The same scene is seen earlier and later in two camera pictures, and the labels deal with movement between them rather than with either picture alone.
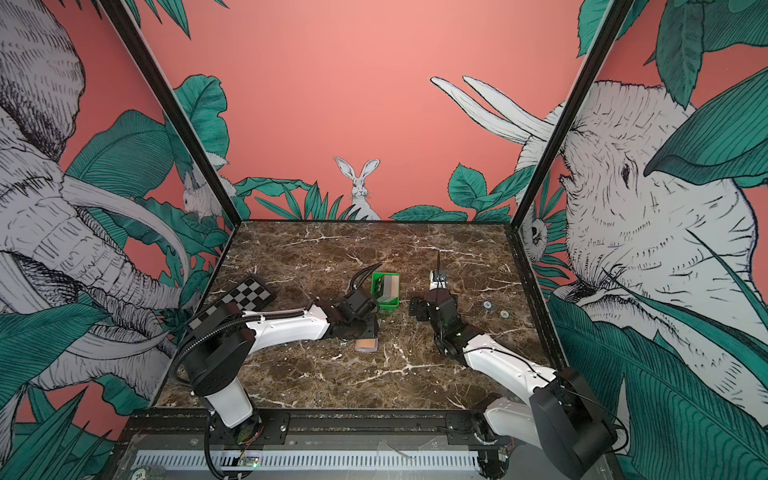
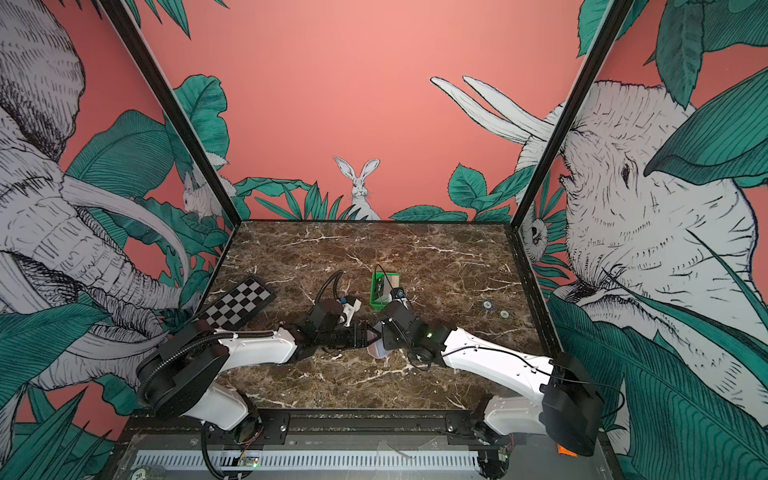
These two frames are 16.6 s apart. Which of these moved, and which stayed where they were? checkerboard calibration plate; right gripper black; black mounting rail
Moved: right gripper black
Stayed: black mounting rail; checkerboard calibration plate
